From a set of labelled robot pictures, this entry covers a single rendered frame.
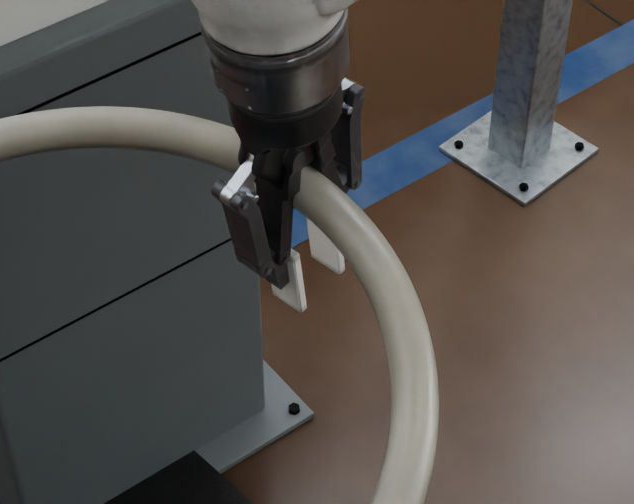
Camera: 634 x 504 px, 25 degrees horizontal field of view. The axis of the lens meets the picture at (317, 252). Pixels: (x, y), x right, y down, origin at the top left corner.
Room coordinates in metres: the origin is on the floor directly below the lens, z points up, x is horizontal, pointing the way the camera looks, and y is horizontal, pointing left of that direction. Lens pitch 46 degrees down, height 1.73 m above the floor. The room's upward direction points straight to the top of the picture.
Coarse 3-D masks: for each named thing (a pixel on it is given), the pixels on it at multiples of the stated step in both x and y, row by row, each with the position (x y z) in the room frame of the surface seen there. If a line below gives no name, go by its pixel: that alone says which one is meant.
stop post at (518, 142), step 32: (512, 0) 1.90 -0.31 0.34; (544, 0) 1.86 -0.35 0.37; (512, 32) 1.89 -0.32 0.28; (544, 32) 1.86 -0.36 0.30; (512, 64) 1.89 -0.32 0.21; (544, 64) 1.87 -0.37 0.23; (512, 96) 1.88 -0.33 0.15; (544, 96) 1.88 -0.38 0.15; (480, 128) 1.96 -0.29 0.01; (512, 128) 1.87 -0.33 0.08; (544, 128) 1.89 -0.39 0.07; (480, 160) 1.88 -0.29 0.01; (512, 160) 1.87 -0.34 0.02; (544, 160) 1.88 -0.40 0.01; (576, 160) 1.88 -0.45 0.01; (512, 192) 1.79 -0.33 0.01
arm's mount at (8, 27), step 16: (0, 0) 1.19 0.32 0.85; (16, 0) 1.20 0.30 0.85; (32, 0) 1.21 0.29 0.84; (48, 0) 1.23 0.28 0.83; (64, 0) 1.24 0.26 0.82; (80, 0) 1.25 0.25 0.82; (96, 0) 1.26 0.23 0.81; (0, 16) 1.19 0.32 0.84; (16, 16) 1.20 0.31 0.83; (32, 16) 1.21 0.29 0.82; (48, 16) 1.22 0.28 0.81; (64, 16) 1.23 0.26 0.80; (0, 32) 1.19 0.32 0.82; (16, 32) 1.20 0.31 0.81; (32, 32) 1.21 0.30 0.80
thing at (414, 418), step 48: (0, 144) 0.78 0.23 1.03; (48, 144) 0.78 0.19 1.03; (96, 144) 0.78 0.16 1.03; (144, 144) 0.78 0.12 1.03; (192, 144) 0.77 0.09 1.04; (336, 192) 0.71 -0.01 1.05; (336, 240) 0.68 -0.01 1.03; (384, 240) 0.68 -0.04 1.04; (384, 288) 0.63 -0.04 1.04; (384, 336) 0.61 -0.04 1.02; (432, 384) 0.56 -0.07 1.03; (432, 432) 0.53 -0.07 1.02; (384, 480) 0.50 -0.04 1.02
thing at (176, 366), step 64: (128, 0) 1.27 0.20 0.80; (0, 64) 1.16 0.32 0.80; (64, 64) 1.19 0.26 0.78; (128, 64) 1.23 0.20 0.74; (192, 64) 1.28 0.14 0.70; (0, 192) 1.13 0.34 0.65; (64, 192) 1.17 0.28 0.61; (128, 192) 1.22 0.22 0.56; (192, 192) 1.27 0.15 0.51; (0, 256) 1.12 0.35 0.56; (64, 256) 1.16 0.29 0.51; (128, 256) 1.21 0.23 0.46; (192, 256) 1.27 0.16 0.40; (0, 320) 1.11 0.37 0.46; (64, 320) 1.16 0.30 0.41; (128, 320) 1.21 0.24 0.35; (192, 320) 1.26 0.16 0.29; (256, 320) 1.32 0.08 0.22; (0, 384) 1.10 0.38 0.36; (64, 384) 1.15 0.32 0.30; (128, 384) 1.20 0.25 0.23; (192, 384) 1.26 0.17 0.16; (256, 384) 1.32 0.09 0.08; (0, 448) 1.11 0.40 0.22; (64, 448) 1.14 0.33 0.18; (128, 448) 1.19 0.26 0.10; (192, 448) 1.25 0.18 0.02; (256, 448) 1.26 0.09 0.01
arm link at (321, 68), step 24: (216, 48) 0.69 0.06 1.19; (312, 48) 0.68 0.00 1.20; (336, 48) 0.70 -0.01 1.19; (216, 72) 0.70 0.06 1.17; (240, 72) 0.68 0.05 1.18; (264, 72) 0.67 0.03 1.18; (288, 72) 0.68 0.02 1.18; (312, 72) 0.68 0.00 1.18; (336, 72) 0.70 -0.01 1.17; (240, 96) 0.69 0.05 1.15; (264, 96) 0.68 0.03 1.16; (288, 96) 0.68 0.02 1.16; (312, 96) 0.68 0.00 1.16
